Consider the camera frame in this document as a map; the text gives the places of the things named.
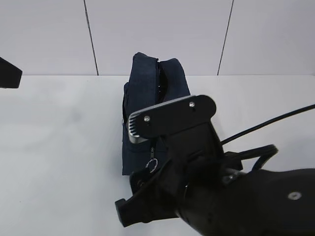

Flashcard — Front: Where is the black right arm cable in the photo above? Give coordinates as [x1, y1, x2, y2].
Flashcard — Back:
[220, 104, 315, 173]

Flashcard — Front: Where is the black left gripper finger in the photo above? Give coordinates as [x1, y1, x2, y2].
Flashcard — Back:
[0, 58, 23, 89]

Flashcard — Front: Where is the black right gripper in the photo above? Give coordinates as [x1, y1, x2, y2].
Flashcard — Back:
[115, 122, 243, 228]

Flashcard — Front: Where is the navy blue fabric bag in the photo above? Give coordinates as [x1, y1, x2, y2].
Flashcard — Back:
[122, 52, 190, 176]

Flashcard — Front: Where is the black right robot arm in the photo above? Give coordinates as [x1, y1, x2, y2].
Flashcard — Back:
[115, 123, 315, 236]

